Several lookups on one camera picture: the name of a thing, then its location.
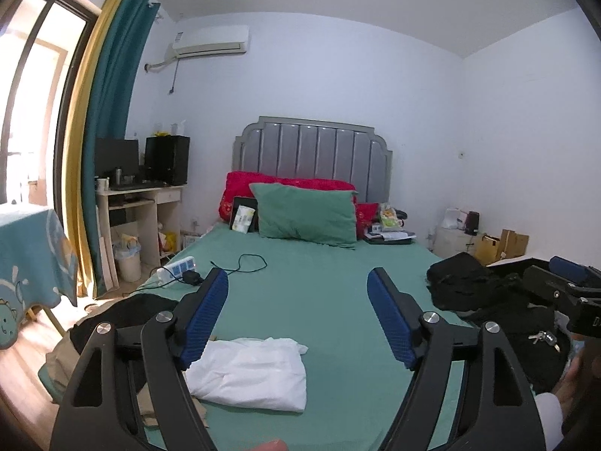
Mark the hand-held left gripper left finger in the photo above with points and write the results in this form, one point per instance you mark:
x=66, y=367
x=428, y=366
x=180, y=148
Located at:
x=209, y=310

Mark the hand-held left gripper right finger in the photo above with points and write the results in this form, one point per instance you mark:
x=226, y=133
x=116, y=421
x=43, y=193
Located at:
x=389, y=319

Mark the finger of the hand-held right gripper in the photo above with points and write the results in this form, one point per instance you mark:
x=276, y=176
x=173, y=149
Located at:
x=573, y=270

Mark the white hooded jacket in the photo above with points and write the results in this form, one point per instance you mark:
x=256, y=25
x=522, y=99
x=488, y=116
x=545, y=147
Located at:
x=253, y=371

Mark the pile of black clothes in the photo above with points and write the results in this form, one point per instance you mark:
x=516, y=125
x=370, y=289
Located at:
x=469, y=282

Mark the person's right hand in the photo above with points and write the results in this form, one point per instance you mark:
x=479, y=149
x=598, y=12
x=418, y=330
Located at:
x=570, y=380

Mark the person's left hand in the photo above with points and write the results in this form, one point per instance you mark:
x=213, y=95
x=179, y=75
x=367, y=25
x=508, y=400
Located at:
x=272, y=446

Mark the black power adapter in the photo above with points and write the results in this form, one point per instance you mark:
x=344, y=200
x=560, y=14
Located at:
x=191, y=277

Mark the bunch of keys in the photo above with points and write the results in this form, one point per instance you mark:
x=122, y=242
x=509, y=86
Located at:
x=544, y=338

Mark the white blue power strip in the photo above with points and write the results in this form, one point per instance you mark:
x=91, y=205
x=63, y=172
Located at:
x=173, y=270

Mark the cardboard box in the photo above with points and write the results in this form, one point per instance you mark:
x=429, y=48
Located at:
x=507, y=244

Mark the folded black garment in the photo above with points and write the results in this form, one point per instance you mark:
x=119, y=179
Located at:
x=131, y=307

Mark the stack of books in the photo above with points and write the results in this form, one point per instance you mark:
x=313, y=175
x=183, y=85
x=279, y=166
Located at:
x=389, y=238

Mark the white waste bin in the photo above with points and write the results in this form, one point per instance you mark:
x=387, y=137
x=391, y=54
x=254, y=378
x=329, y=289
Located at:
x=127, y=265

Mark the white tissue packet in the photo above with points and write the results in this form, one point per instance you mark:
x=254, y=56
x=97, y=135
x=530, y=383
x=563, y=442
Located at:
x=244, y=218

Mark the white cabinet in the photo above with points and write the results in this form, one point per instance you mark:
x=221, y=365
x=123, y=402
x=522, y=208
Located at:
x=450, y=242

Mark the yellow green snack packet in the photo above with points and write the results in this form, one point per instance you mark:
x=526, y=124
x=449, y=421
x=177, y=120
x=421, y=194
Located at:
x=389, y=218

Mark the small red pillow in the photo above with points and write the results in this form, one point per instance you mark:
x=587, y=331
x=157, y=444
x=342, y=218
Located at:
x=366, y=218

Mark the light wooden desk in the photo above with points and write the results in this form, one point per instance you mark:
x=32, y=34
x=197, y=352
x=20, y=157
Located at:
x=145, y=216

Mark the white plastic bag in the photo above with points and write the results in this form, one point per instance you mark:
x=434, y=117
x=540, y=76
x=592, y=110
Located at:
x=451, y=218

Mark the large red pillow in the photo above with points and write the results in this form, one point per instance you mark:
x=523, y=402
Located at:
x=239, y=185

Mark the green pillow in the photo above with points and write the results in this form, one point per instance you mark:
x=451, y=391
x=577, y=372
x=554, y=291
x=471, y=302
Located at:
x=305, y=216

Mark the black keyboard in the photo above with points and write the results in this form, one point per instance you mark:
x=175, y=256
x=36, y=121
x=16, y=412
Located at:
x=136, y=186

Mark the black computer tower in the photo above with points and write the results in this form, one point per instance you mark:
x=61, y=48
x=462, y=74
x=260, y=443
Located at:
x=169, y=159

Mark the steel bottle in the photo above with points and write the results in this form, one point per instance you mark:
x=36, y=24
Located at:
x=118, y=176

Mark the khaki garment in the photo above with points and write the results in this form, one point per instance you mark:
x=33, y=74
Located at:
x=58, y=371

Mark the white mug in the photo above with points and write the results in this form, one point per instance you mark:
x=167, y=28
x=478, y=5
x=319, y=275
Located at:
x=102, y=184

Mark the black computer monitor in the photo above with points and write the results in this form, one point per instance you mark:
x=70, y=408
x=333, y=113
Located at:
x=117, y=157

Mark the printed teal tablecloth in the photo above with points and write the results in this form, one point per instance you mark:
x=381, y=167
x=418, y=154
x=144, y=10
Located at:
x=33, y=268

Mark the grey padded headboard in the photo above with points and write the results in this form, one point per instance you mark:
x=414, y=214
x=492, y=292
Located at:
x=310, y=150

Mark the teal curtain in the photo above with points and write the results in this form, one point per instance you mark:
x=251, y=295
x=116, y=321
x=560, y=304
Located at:
x=112, y=127

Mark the white air conditioner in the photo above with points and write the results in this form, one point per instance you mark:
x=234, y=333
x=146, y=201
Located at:
x=211, y=40

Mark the glass balcony door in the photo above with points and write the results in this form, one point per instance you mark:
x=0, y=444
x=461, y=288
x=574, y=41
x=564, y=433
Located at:
x=33, y=103

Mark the black picture frame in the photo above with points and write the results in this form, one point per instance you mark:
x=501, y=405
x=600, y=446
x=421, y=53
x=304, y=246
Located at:
x=234, y=201

